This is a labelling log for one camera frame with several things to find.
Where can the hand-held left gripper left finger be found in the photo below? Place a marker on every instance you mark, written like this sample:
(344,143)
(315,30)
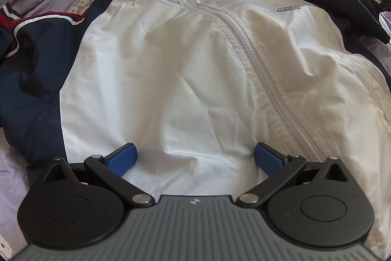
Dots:
(123,158)

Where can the white and navy zip jacket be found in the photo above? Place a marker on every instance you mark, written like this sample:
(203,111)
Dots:
(171,65)

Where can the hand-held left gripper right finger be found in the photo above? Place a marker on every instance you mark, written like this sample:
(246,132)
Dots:
(268,158)

